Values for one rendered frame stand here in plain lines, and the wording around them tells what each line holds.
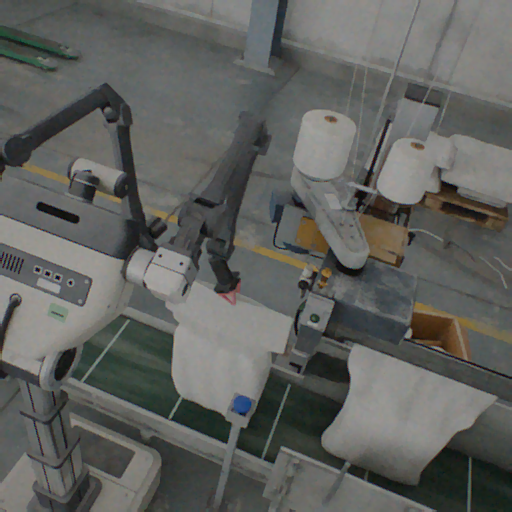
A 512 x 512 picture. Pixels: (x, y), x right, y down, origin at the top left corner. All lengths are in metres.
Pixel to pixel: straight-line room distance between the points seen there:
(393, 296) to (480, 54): 5.14
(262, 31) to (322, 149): 4.87
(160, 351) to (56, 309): 1.19
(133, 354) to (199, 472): 0.63
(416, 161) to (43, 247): 1.01
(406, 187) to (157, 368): 1.41
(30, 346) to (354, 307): 0.86
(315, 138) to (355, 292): 0.46
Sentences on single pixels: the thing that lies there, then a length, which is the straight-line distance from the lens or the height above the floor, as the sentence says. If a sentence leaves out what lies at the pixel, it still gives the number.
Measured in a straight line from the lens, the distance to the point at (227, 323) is 1.91.
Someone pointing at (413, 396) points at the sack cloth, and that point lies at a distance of 1.91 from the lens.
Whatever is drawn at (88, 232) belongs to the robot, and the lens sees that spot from 1.27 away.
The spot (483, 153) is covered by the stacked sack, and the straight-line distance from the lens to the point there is 4.92.
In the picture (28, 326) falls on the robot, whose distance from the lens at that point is 1.36.
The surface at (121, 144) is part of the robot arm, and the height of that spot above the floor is 1.44.
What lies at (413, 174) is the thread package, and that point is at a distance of 1.51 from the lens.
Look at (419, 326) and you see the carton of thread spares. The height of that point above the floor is 0.12.
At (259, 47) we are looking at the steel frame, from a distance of 6.37.
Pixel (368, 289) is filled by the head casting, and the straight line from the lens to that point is 1.52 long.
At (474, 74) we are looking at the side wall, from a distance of 6.54.
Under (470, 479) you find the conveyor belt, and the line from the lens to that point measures 2.50.
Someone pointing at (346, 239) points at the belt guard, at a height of 1.42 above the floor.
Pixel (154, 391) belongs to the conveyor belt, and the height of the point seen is 0.38.
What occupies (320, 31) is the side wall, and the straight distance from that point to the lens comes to 6.60.
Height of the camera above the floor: 2.34
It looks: 41 degrees down
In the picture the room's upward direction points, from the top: 12 degrees clockwise
